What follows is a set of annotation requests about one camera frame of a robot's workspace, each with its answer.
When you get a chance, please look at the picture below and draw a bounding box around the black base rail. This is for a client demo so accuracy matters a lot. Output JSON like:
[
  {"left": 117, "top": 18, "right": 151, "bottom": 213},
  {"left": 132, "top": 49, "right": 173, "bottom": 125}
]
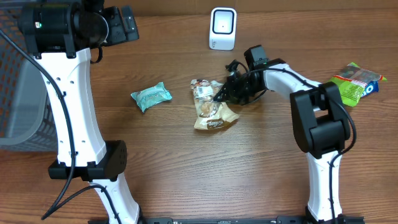
[{"left": 88, "top": 217, "right": 366, "bottom": 224}]

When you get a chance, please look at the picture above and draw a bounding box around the teal wrapper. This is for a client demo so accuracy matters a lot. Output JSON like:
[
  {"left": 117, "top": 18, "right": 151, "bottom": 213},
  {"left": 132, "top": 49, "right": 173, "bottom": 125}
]
[{"left": 131, "top": 82, "right": 172, "bottom": 113}]

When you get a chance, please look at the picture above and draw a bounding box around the beige snack bag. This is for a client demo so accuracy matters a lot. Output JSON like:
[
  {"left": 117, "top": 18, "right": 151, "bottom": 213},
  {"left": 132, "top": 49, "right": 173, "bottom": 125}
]
[{"left": 190, "top": 79, "right": 239, "bottom": 130}]

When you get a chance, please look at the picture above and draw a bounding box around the blue Oreo cookie pack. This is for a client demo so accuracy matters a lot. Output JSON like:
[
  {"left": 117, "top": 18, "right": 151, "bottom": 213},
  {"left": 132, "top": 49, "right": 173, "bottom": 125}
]
[{"left": 361, "top": 81, "right": 379, "bottom": 97}]

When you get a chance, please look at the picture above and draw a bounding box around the green snack bag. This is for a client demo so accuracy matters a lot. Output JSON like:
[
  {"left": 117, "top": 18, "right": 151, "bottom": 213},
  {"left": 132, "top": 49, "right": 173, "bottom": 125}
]
[{"left": 330, "top": 62, "right": 387, "bottom": 107}]

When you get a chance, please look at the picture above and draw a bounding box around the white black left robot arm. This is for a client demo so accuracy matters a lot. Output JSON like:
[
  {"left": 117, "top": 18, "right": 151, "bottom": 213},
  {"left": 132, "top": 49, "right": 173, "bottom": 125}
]
[{"left": 18, "top": 1, "right": 142, "bottom": 223}]

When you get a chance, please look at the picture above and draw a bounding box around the grey plastic mesh basket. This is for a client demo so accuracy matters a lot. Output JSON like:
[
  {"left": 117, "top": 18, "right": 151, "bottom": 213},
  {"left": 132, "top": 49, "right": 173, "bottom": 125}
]
[{"left": 0, "top": 8, "right": 60, "bottom": 152}]

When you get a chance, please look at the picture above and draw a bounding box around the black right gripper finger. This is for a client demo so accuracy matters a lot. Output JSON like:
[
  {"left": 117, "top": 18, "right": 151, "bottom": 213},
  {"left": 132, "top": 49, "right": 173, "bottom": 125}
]
[
  {"left": 213, "top": 92, "right": 236, "bottom": 103},
  {"left": 219, "top": 82, "right": 236, "bottom": 95}
]

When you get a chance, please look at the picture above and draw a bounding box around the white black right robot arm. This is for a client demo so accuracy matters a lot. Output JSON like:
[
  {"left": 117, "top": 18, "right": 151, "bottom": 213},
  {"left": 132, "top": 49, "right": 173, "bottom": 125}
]
[{"left": 214, "top": 45, "right": 356, "bottom": 223}]

